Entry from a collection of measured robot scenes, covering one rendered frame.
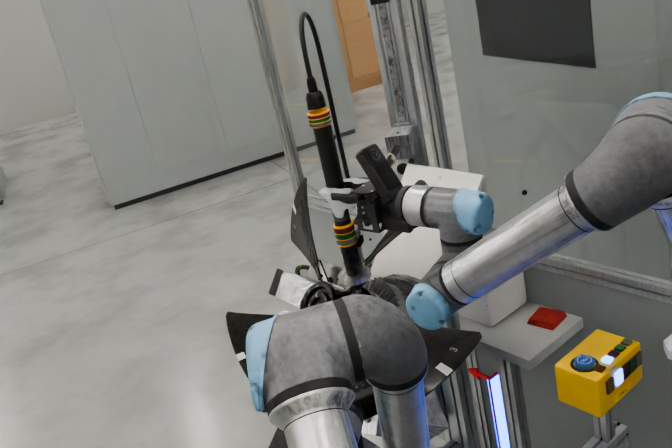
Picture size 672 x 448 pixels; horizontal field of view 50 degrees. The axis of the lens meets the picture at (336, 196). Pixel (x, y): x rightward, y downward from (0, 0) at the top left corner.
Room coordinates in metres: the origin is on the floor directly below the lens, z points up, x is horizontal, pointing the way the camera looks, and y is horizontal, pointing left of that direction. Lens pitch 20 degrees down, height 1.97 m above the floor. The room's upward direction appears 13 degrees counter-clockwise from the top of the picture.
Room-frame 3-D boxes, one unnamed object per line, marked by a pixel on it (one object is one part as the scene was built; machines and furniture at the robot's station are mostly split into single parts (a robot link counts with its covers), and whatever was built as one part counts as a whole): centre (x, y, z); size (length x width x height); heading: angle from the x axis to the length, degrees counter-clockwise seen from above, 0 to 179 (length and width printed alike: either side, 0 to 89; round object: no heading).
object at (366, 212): (1.27, -0.09, 1.47); 0.12 x 0.08 x 0.09; 45
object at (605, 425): (1.23, -0.45, 0.92); 0.03 x 0.03 x 0.12; 35
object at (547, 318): (1.71, -0.50, 0.87); 0.08 x 0.08 x 0.02; 42
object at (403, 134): (1.94, -0.22, 1.39); 0.10 x 0.07 x 0.08; 160
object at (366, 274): (1.36, 0.00, 1.35); 0.09 x 0.07 x 0.10; 160
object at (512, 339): (1.76, -0.39, 0.85); 0.36 x 0.24 x 0.03; 35
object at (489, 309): (1.84, -0.37, 0.92); 0.17 x 0.16 x 0.11; 125
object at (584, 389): (1.23, -0.45, 1.02); 0.16 x 0.10 x 0.11; 125
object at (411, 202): (1.21, -0.15, 1.48); 0.08 x 0.05 x 0.08; 135
